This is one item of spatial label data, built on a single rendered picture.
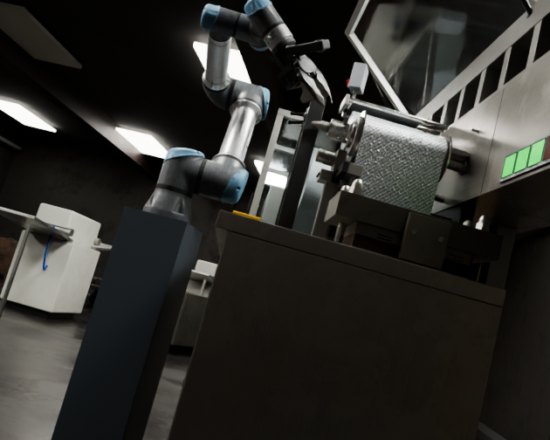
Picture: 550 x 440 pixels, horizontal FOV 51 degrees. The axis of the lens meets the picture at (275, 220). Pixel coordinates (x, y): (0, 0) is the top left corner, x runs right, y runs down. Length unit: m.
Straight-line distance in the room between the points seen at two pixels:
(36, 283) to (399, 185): 5.33
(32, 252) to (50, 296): 0.51
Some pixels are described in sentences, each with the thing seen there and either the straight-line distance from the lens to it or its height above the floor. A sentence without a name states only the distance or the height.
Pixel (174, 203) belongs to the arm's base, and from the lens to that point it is 1.77.
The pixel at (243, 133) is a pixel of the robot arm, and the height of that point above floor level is 1.26.
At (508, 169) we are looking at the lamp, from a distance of 1.45.
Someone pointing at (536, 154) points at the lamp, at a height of 1.18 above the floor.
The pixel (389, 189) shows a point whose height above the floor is 1.11.
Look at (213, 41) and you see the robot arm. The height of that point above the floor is 1.46.
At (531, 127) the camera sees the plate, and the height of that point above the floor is 1.26.
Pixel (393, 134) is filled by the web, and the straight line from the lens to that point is 1.63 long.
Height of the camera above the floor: 0.73
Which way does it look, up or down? 8 degrees up
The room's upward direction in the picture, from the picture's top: 15 degrees clockwise
